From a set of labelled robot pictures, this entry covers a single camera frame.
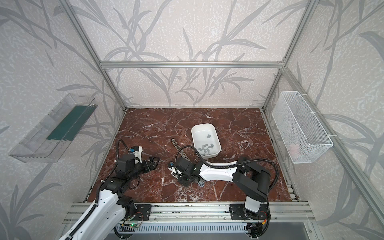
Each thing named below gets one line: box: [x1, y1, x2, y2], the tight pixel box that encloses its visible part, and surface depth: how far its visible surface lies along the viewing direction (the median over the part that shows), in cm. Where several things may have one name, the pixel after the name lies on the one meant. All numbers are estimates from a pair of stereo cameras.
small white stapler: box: [167, 166, 183, 179], surface depth 75 cm
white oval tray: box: [191, 123, 222, 159], surface depth 103 cm
